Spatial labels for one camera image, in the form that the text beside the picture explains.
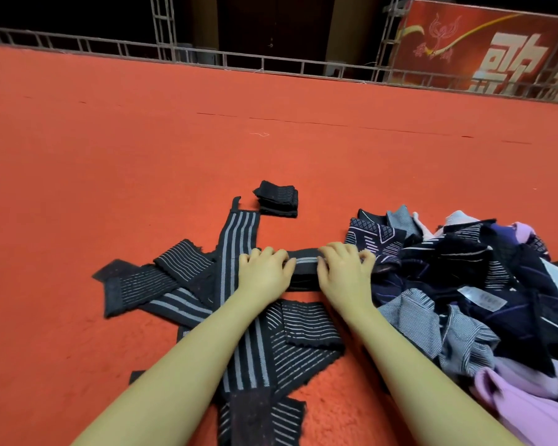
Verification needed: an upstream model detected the person's left hand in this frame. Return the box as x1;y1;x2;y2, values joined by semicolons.
234;246;297;312

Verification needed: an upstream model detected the person's right hand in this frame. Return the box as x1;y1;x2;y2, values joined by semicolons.
316;241;378;318

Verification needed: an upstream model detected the pile of black striped bands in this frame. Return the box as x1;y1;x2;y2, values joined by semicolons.
93;196;345;446

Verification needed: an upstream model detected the person's right forearm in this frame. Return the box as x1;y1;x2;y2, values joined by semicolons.
348;306;522;446

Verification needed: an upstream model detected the person's left forearm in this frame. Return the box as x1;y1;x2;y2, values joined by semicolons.
74;297;280;446

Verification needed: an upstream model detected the heap of dark patterned socks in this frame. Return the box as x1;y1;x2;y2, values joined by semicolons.
344;204;558;446

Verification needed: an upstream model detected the grey metal truss tower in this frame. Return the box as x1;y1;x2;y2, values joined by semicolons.
149;0;180;63
372;0;415;82

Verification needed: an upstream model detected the red banner with white print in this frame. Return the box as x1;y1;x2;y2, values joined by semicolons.
391;0;558;98

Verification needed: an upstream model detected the dark brown door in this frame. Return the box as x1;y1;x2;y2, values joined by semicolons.
216;0;336;61

